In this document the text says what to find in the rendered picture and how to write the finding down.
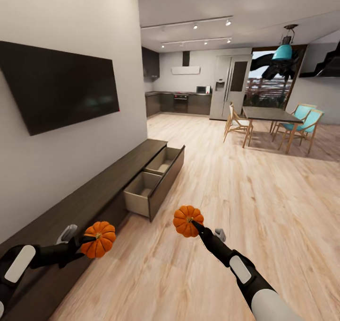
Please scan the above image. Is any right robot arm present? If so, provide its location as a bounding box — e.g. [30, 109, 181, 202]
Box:
[192, 220, 306, 321]

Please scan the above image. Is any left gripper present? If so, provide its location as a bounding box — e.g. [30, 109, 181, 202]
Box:
[48, 235, 96, 269]

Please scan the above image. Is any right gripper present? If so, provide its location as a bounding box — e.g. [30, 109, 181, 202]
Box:
[192, 220, 226, 258]

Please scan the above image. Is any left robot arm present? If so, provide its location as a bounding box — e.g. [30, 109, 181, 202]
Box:
[0, 224, 96, 318]

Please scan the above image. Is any pumpkin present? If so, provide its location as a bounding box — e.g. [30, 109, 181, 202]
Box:
[80, 221, 116, 258]
[173, 205, 204, 238]

